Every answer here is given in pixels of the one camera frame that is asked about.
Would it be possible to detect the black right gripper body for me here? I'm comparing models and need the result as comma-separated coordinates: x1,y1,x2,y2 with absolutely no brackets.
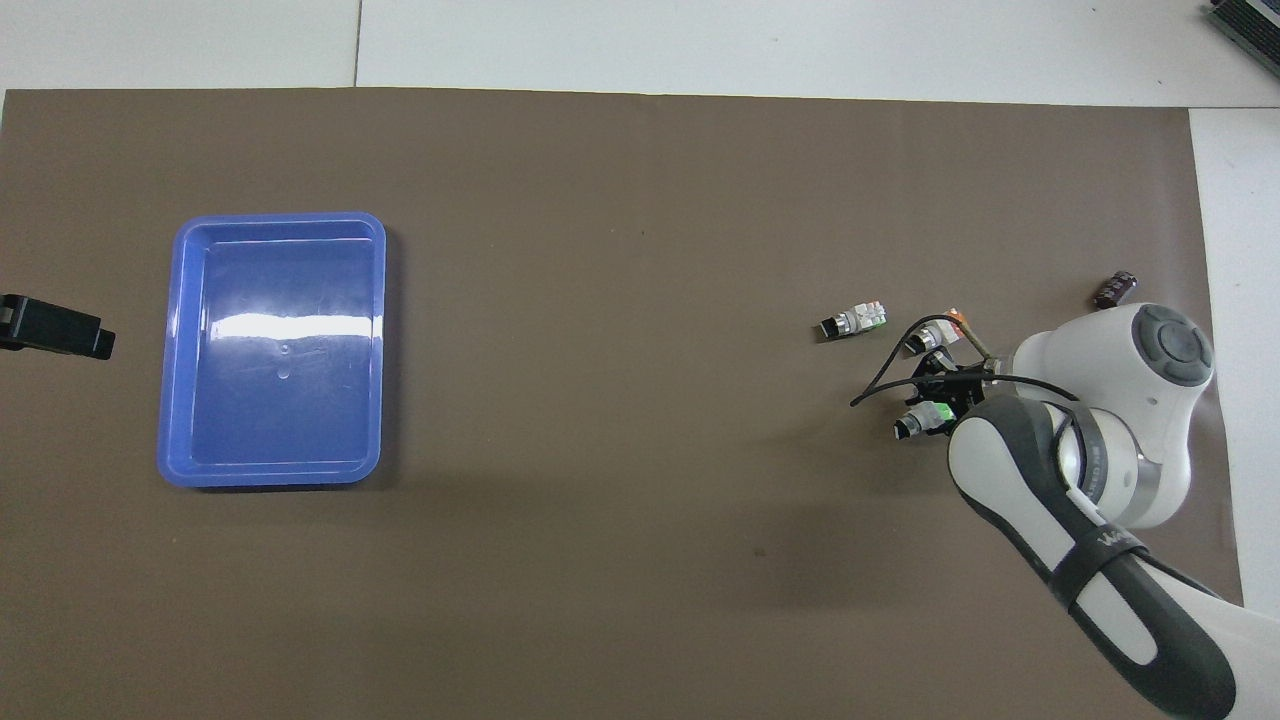
915,352,996,413

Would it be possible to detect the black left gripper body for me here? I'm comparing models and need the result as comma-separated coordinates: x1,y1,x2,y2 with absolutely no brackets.
0,294,104,356

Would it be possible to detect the selector switch green contact block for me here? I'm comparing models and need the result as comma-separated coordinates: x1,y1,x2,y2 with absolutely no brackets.
893,400,956,441

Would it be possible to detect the blue plastic tray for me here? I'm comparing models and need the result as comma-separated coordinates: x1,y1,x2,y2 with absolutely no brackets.
157,211,388,489

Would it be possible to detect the brown paper table mat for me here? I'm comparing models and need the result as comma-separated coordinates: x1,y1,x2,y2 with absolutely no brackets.
0,88,1246,720

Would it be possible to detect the grey finned metal device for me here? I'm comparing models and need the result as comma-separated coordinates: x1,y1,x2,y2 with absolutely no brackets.
1205,0,1280,77

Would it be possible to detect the selector switch orange contact block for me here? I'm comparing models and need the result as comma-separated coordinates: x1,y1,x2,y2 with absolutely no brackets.
903,308,971,357

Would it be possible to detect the selector switch pale contact block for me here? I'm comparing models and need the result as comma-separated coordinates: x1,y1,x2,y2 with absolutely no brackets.
819,301,889,343

